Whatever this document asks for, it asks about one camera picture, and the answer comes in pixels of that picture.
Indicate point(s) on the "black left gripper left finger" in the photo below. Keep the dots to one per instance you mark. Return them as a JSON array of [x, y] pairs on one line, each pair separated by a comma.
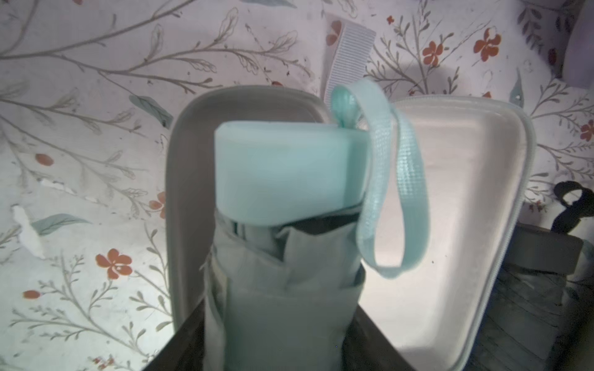
[[185, 350]]

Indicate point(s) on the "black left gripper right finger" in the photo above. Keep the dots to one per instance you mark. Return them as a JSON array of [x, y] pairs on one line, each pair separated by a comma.
[[365, 348]]

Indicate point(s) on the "mint green zippered umbrella case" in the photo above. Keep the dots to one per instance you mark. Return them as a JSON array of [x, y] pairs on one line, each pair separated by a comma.
[[477, 154]]

